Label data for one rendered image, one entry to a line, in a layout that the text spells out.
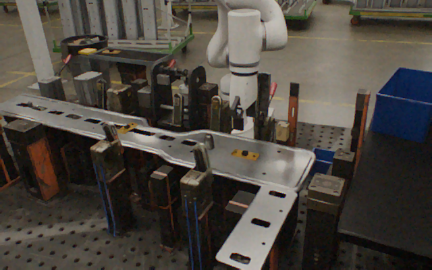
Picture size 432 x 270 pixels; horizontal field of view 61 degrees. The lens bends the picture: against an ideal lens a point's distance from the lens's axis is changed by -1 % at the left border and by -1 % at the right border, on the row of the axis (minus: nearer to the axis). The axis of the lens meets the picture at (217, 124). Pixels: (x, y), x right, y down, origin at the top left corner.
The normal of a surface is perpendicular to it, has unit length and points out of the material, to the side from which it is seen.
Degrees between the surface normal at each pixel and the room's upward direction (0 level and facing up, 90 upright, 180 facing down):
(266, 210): 0
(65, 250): 0
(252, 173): 0
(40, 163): 90
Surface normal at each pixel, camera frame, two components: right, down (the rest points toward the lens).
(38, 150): 0.89, 0.18
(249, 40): 0.14, 0.44
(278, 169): -0.04, -0.89
